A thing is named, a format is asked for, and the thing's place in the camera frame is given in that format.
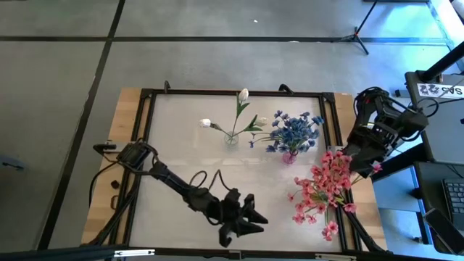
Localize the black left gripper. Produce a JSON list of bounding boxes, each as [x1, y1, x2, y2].
[[208, 188, 270, 249]]

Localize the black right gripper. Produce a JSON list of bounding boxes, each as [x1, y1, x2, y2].
[[344, 139, 385, 178]]

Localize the white artificial tulip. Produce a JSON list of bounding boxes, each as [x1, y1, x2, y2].
[[231, 115, 269, 141], [198, 117, 233, 141], [230, 88, 251, 141]]

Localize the clear textured glass vase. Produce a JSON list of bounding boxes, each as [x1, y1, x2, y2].
[[223, 130, 240, 146]]

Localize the black desk strut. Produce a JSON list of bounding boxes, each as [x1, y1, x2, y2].
[[373, 143, 425, 182]]

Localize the black side desk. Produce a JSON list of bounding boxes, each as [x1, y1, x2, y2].
[[404, 70, 464, 254]]

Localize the black laptop keyboard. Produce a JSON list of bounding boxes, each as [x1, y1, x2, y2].
[[441, 177, 464, 233]]

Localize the black smartphone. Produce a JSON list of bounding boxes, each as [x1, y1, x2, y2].
[[423, 207, 460, 255]]

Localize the white printed label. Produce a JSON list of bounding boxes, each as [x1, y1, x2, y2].
[[416, 83, 464, 99]]

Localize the black tripod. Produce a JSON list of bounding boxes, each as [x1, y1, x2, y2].
[[331, 0, 378, 56]]

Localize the black diagonal pole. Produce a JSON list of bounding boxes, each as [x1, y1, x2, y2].
[[420, 41, 464, 83]]

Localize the silver metal bracket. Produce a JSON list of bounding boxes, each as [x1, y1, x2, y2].
[[114, 248, 156, 258], [314, 253, 358, 261]]

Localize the black cable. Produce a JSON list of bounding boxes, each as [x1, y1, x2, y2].
[[88, 159, 123, 207]]

